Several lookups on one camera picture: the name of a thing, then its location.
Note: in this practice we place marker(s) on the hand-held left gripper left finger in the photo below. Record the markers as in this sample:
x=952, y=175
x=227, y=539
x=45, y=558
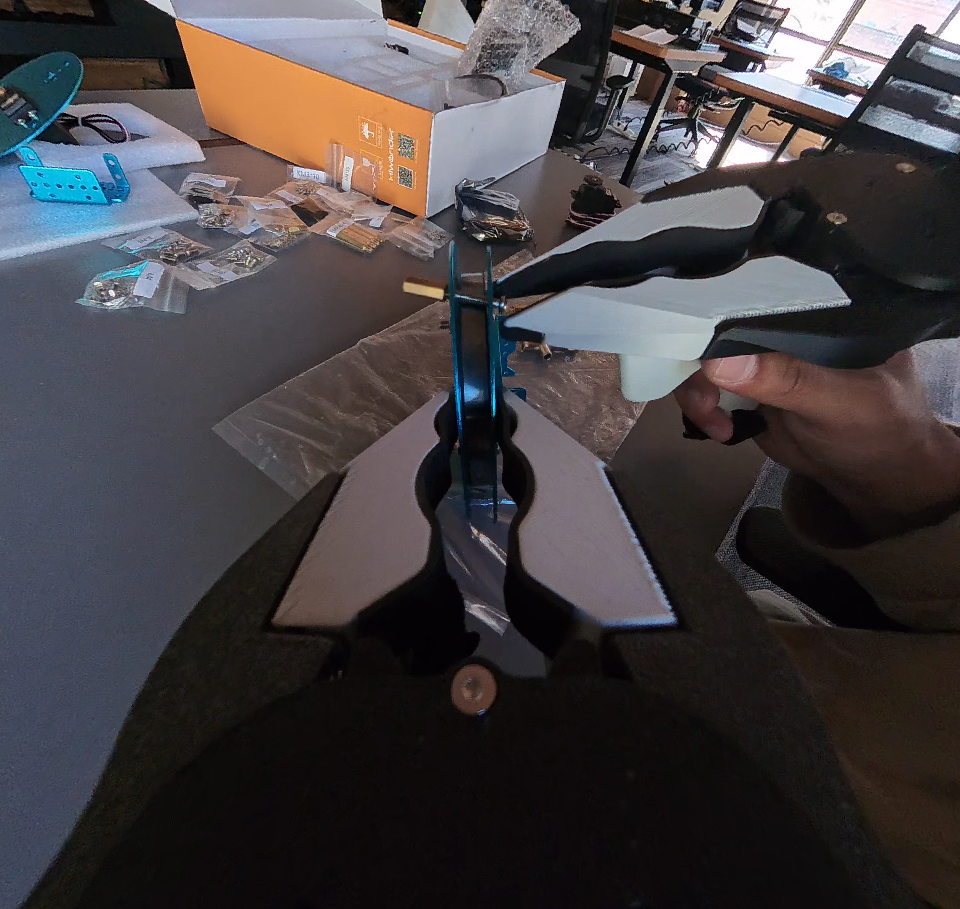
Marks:
x=360, y=541

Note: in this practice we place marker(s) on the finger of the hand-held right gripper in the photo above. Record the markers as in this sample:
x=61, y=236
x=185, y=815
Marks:
x=690, y=219
x=712, y=301

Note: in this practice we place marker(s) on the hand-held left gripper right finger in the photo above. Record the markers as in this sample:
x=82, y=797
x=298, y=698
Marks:
x=592, y=541

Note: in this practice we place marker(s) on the blue round turntable assembly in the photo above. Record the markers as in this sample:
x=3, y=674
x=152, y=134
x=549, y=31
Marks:
x=472, y=369

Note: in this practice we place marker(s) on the person's right forearm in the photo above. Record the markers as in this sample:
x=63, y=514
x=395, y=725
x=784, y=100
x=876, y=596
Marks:
x=900, y=564

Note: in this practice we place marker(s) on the wooden office desk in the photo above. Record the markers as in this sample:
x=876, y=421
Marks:
x=660, y=43
x=787, y=95

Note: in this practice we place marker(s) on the person's right hand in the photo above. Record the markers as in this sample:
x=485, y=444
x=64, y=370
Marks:
x=847, y=436

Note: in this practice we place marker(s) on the black servo motor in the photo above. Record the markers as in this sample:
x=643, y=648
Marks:
x=595, y=204

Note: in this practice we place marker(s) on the clear plastic bag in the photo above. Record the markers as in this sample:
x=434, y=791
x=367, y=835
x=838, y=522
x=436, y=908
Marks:
x=337, y=406

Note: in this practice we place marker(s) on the black slatted chair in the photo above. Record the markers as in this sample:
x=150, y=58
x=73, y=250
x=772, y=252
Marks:
x=907, y=91

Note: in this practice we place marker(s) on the shiny foil bag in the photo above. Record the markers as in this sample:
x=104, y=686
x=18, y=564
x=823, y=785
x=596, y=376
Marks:
x=491, y=211

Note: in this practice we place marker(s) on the black mesh chair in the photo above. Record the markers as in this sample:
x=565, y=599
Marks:
x=757, y=20

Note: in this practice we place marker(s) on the black office chair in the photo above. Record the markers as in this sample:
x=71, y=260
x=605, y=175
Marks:
x=577, y=24

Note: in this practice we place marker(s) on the bubble wrap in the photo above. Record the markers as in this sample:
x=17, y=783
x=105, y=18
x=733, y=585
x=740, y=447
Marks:
x=517, y=31

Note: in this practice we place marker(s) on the white foam piece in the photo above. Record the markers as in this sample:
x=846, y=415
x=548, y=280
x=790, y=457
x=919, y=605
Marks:
x=450, y=13

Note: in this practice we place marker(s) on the pile of small hardware bags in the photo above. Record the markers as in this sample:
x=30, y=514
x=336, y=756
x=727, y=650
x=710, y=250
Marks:
x=247, y=211

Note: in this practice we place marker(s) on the orange white cardboard box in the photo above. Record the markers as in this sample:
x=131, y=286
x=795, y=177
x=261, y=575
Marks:
x=300, y=99

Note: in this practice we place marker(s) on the white foam sheet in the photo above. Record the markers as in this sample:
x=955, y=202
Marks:
x=75, y=226

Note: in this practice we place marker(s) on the teal oval plate with servo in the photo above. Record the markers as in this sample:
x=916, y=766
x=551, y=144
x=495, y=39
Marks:
x=37, y=99

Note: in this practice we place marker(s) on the wide blue U bracket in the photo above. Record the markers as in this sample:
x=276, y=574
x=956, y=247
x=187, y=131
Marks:
x=67, y=185

